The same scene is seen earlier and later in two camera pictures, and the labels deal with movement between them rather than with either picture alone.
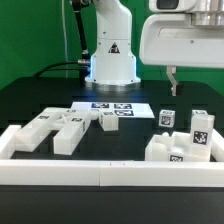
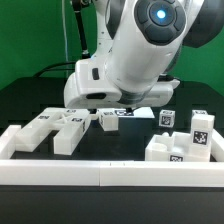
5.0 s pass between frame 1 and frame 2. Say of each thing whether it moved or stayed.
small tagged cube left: stayed
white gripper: moved
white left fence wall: stayed
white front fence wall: stayed
